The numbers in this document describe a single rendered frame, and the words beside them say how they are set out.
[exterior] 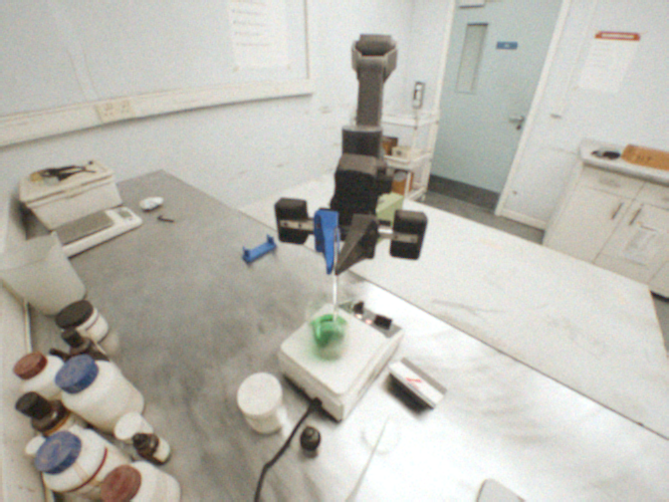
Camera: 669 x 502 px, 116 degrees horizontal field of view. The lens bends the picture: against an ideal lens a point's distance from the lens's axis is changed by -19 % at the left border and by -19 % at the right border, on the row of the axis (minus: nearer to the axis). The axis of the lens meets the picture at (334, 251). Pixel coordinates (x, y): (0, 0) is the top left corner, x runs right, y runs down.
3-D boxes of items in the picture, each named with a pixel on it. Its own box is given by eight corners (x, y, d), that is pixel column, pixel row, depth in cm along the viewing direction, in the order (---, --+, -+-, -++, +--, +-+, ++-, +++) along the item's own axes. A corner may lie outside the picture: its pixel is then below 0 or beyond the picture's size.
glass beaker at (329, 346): (316, 373, 35) (312, 336, 30) (303, 337, 40) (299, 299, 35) (361, 357, 37) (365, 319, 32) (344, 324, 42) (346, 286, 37)
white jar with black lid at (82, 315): (71, 352, 45) (48, 329, 41) (81, 327, 50) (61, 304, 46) (105, 343, 47) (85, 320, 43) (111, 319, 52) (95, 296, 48)
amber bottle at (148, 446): (151, 470, 31) (121, 453, 26) (150, 448, 33) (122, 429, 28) (173, 460, 32) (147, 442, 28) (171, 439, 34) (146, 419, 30)
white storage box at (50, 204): (108, 185, 118) (95, 156, 110) (128, 204, 99) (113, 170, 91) (37, 208, 99) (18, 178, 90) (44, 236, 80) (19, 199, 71)
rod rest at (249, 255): (270, 242, 76) (269, 231, 74) (278, 246, 75) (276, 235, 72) (241, 257, 70) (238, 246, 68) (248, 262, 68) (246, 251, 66)
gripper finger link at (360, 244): (345, 255, 33) (347, 212, 30) (374, 258, 32) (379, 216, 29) (334, 293, 28) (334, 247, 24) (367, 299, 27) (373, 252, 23)
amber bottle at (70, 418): (55, 443, 32) (-2, 413, 26) (75, 415, 36) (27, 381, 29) (78, 449, 32) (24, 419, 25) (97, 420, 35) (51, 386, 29)
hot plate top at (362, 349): (328, 304, 46) (328, 301, 46) (387, 340, 40) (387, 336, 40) (278, 350, 39) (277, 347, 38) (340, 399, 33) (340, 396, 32)
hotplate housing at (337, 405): (349, 307, 56) (350, 279, 51) (404, 338, 49) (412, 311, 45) (271, 383, 42) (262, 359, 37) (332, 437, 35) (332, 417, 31)
